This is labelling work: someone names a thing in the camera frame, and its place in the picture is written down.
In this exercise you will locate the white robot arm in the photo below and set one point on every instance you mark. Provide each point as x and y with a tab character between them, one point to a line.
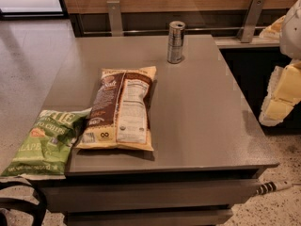
284	87

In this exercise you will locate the black chair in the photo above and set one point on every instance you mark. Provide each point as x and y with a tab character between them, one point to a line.
37	211

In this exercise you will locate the right metal bracket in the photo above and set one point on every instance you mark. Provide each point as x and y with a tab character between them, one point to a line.
253	13

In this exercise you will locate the metal rail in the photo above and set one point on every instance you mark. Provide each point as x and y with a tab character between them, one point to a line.
215	31

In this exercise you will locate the left metal bracket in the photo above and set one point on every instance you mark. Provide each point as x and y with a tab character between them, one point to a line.
115	19

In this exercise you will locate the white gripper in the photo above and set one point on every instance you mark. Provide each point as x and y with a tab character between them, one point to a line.
292	33

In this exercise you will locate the metal bracket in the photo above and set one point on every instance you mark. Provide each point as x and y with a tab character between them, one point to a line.
253	13
115	19

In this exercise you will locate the brown yellow chip bag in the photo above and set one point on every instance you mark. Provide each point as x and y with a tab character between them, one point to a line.
119	115

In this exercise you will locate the green jalapeno chip bag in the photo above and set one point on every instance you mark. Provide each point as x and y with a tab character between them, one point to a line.
45	150

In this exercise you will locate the grey table drawer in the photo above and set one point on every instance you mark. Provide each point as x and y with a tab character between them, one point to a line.
88	198

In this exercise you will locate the silver redbull can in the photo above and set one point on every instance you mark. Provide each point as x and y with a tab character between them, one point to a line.
175	42

